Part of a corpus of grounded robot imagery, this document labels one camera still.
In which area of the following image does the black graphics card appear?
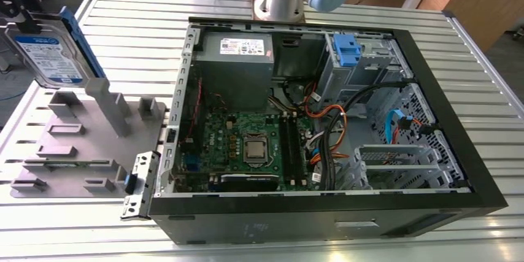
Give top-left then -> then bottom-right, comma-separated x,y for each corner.
207,172 -> 282,194

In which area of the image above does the CPU socket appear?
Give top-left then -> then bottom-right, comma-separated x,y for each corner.
240,132 -> 275,168

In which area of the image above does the blue data wire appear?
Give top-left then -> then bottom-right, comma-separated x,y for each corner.
384,108 -> 412,145

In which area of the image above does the silver CPU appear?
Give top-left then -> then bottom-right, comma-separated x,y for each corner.
244,141 -> 267,158

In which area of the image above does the black RAM slot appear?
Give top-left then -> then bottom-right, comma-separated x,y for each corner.
280,111 -> 296,185
290,111 -> 307,185

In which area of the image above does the green RAM stick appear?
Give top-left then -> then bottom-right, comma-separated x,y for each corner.
44,160 -> 112,170

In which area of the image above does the hard disk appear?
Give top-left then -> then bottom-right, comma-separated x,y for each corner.
0,6 -> 106,90

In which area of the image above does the grey power supply unit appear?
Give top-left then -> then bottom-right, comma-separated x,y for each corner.
191,31 -> 276,115

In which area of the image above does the silver optical drive cage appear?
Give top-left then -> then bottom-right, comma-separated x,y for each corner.
318,31 -> 414,108

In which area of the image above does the silver disk bay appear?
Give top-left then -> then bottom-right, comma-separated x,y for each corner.
342,144 -> 470,191

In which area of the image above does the blue drive latch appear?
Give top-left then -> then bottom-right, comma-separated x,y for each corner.
332,33 -> 363,67

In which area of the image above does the orange wire bundle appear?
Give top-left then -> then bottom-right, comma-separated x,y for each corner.
304,104 -> 350,165

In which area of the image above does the power wire with black connector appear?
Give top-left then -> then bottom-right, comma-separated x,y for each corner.
400,116 -> 442,137

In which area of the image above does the grey parts rack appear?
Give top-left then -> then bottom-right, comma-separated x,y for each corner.
8,77 -> 171,199

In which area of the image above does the metal expansion slot bracket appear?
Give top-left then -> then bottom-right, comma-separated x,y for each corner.
120,150 -> 162,221

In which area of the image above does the black open PC case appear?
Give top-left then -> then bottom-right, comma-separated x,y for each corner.
147,15 -> 510,246

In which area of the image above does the thick black cable bundle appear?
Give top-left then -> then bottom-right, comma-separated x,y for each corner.
318,80 -> 412,191

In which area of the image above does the green motherboard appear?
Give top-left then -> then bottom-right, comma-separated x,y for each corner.
179,110 -> 327,193

